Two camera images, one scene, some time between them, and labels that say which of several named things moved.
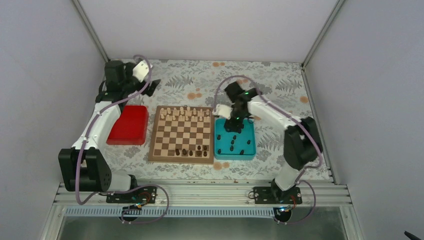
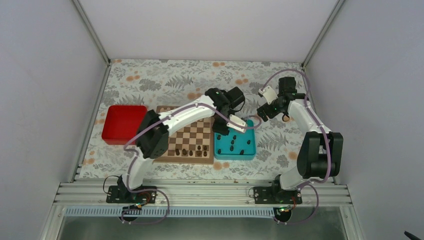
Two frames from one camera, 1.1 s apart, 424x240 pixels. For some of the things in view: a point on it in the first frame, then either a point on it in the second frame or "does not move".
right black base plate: (274, 195) does not move
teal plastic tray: (233, 145) does not move
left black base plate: (144, 194) does not move
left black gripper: (151, 88) to (217, 128)
